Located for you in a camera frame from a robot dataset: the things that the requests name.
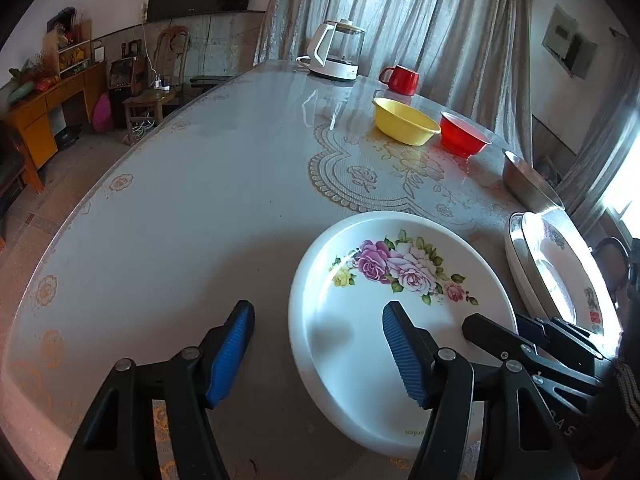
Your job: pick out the black speaker cabinet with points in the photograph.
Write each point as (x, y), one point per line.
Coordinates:
(122, 85)

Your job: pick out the dark chair back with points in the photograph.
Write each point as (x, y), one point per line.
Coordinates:
(612, 260)

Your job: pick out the grey curtain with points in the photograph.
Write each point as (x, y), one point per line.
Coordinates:
(600, 160)
(425, 10)

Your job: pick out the metal bowl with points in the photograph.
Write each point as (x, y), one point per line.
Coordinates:
(525, 180)

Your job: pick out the lace floral tablecloth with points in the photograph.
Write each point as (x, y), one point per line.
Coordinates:
(200, 210)

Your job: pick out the orange wooden desk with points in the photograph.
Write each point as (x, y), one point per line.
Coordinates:
(35, 120)

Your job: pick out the white power strip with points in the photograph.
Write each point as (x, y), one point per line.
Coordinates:
(161, 84)

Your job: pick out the white floral rim plate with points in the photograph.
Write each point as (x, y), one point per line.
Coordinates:
(555, 270)

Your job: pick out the red bowl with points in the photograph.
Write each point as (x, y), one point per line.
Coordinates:
(460, 137)

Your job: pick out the red mug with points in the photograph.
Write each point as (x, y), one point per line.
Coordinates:
(402, 81)

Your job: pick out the wooden chair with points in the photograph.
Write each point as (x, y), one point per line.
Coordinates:
(150, 102)

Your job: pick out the wooden shelf unit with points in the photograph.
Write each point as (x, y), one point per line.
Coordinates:
(70, 45)

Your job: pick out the yellow bowl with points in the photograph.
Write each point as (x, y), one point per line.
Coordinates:
(400, 125)

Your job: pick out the white rose print plate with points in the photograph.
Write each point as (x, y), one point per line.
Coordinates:
(350, 320)

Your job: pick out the wall electrical panel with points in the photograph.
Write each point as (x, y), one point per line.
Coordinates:
(565, 40)

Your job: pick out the green potted plant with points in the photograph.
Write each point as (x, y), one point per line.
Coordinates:
(25, 80)

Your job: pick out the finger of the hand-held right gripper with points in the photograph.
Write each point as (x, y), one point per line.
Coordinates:
(492, 337)
(560, 340)

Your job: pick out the pink round object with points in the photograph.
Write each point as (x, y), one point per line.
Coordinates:
(102, 112)

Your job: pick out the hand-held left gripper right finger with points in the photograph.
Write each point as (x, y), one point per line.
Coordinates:
(406, 360)

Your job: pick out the white glass electric kettle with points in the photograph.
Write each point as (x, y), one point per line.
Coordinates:
(335, 55)

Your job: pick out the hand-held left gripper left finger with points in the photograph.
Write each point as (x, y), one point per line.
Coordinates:
(229, 360)

